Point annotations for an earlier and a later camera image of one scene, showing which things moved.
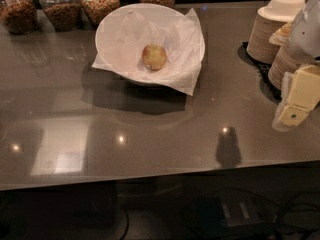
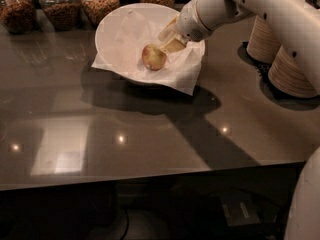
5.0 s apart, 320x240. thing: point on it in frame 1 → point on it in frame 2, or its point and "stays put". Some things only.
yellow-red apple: x=154 y=57 stays put
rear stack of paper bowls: x=281 y=10 stays put
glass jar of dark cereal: x=18 y=11 stays put
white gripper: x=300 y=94 → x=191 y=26
